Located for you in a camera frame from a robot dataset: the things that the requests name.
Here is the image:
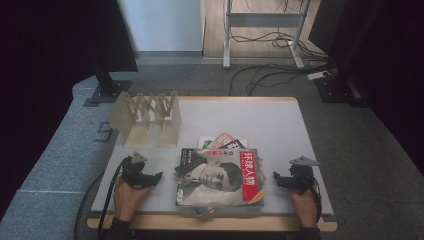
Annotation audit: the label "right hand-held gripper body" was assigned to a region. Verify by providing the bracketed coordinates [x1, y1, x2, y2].
[283, 155, 322, 195]

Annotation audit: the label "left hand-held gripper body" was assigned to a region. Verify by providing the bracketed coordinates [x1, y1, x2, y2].
[119, 151, 158, 190]

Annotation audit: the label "white book green print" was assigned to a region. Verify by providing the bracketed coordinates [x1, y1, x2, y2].
[197, 135, 250, 150]

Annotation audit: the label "cream expandable metal book rack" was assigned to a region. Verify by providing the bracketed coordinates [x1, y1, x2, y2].
[109, 90, 183, 150]

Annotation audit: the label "portrait cover magazine red band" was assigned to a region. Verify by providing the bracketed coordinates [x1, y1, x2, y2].
[174, 147, 266, 208]

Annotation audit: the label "red illustrated magazine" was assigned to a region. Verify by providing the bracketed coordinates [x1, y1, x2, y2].
[206, 131, 238, 150]

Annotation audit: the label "person's left hand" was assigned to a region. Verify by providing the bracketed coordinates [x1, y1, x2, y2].
[113, 178, 152, 223]

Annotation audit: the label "person's right hand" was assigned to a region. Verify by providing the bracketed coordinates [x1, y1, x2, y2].
[288, 186, 320, 230]

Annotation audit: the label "white power strip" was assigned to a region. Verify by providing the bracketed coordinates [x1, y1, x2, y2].
[306, 70, 332, 82]

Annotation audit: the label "dark curtain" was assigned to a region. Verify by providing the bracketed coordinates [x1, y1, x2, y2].
[0, 0, 139, 222]
[308, 0, 424, 168]

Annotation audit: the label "right hand-held gripper cable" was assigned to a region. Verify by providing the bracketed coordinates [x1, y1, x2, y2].
[301, 175, 324, 222]

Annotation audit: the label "hand-held gripper cable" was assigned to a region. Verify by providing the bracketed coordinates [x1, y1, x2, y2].
[95, 162, 124, 240]
[301, 175, 324, 222]

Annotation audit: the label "left hand-held gripper cable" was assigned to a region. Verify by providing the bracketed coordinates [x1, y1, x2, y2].
[95, 162, 124, 240]

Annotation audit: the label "thin black hanging cable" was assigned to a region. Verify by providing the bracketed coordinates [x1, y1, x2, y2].
[73, 172, 105, 240]

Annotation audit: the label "black stand with base plate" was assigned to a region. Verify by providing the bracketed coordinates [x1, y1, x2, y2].
[87, 54, 133, 105]
[313, 0, 372, 105]

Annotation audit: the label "black floor cables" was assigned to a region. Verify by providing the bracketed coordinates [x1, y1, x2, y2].
[227, 0, 337, 98]

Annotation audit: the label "grey metal desk frame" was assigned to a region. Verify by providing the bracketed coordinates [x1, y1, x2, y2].
[222, 0, 306, 70]

